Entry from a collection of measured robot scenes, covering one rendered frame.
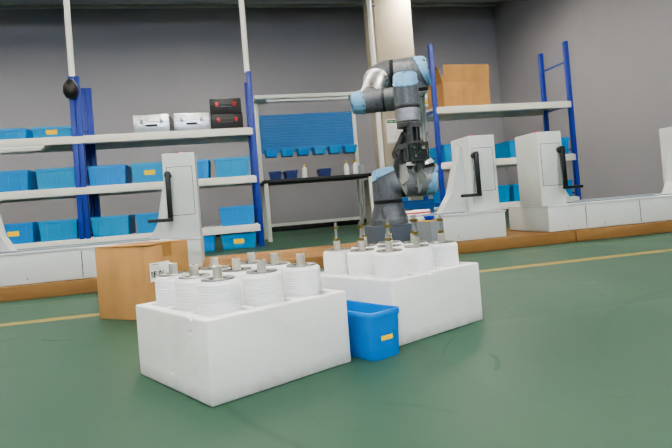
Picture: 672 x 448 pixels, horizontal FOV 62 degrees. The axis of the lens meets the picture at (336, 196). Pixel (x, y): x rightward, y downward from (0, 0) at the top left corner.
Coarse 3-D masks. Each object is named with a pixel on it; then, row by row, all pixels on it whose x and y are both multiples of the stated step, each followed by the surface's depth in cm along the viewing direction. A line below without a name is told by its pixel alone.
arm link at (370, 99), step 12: (384, 60) 213; (372, 72) 205; (384, 72) 206; (372, 84) 186; (384, 84) 201; (360, 96) 177; (372, 96) 176; (360, 108) 178; (372, 108) 177; (384, 108) 177
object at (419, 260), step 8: (408, 248) 166; (416, 248) 165; (424, 248) 165; (432, 248) 167; (408, 256) 166; (416, 256) 164; (424, 256) 164; (432, 256) 167; (408, 264) 166; (416, 264) 164; (424, 264) 164; (432, 264) 166; (416, 272) 164
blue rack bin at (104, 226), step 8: (104, 216) 583; (112, 216) 584; (120, 216) 586; (128, 216) 588; (96, 224) 582; (104, 224) 583; (112, 224) 585; (120, 224) 586; (128, 224) 588; (96, 232) 582; (104, 232) 583; (112, 232) 585; (120, 232) 587; (128, 232) 589
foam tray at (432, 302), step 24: (336, 288) 169; (360, 288) 160; (384, 288) 153; (408, 288) 154; (432, 288) 161; (456, 288) 168; (408, 312) 154; (432, 312) 160; (456, 312) 167; (480, 312) 174; (408, 336) 153
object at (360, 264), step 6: (348, 252) 170; (354, 252) 167; (360, 252) 166; (366, 252) 166; (372, 252) 167; (348, 258) 169; (354, 258) 167; (360, 258) 166; (366, 258) 166; (372, 258) 167; (348, 264) 169; (354, 264) 167; (360, 264) 166; (366, 264) 166; (372, 264) 167; (348, 270) 169; (354, 270) 167; (360, 270) 166; (366, 270) 166; (372, 270) 166; (360, 276) 166
